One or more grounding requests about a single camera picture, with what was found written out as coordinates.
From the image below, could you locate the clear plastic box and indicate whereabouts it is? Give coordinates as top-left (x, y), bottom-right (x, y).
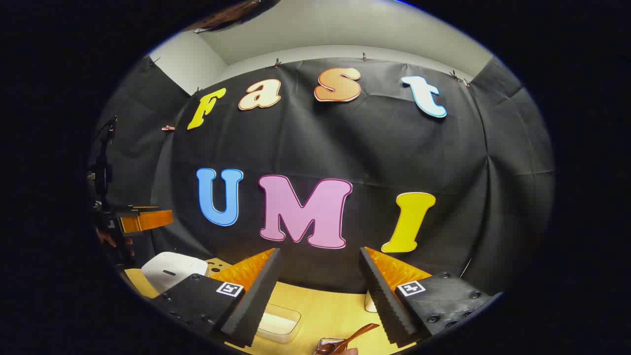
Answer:
top-left (256, 303), bottom-right (302, 344)

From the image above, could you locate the black backdrop cloth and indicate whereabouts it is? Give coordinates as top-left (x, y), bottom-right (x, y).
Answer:
top-left (91, 55), bottom-right (557, 296)

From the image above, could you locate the white rice cooker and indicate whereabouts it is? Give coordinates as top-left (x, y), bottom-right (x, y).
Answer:
top-left (141, 252), bottom-right (209, 295)

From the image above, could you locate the white rice heap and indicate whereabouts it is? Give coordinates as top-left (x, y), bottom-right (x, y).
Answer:
top-left (259, 312), bottom-right (296, 337)

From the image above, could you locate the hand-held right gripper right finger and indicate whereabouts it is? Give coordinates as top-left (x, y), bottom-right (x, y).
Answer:
top-left (359, 247), bottom-right (493, 346)

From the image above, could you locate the dark brown blurred object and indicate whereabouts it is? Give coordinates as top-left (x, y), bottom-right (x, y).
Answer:
top-left (185, 0), bottom-right (281, 33)

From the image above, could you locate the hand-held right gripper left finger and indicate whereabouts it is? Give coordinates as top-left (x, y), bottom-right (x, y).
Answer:
top-left (150, 248), bottom-right (283, 347)

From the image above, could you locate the clear square chopstick holder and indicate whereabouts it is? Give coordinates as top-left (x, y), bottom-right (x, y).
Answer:
top-left (314, 338), bottom-right (348, 355)

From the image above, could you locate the brown wooden spoon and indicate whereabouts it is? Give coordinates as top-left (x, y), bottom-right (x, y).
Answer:
top-left (315, 323), bottom-right (380, 355)

